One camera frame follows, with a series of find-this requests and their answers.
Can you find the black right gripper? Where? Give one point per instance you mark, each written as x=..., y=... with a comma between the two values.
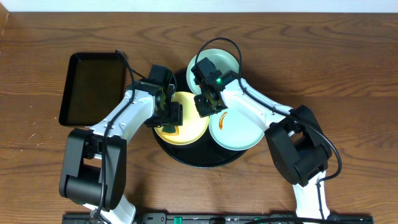
x=204, y=106

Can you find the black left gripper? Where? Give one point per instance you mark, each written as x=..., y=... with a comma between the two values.
x=169, y=116

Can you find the green and yellow sponge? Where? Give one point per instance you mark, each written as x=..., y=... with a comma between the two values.
x=170, y=130

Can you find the yellow plate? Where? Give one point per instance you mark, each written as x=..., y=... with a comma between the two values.
x=193, y=125

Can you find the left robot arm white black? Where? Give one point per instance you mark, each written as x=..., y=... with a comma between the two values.
x=94, y=164

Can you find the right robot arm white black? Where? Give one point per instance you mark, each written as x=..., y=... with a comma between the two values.
x=300, y=151

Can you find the black round tray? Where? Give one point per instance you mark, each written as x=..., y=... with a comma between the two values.
x=204, y=152

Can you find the black rectangular tray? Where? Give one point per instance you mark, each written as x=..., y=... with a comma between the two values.
x=94, y=86

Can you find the mint plate at right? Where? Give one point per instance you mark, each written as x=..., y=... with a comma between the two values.
x=234, y=131

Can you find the mint plate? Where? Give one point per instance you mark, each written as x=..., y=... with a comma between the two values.
x=234, y=131
x=222, y=60

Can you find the mint plate at back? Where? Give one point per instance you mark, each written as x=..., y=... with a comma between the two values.
x=222, y=60

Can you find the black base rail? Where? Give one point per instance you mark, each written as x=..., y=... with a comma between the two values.
x=161, y=218

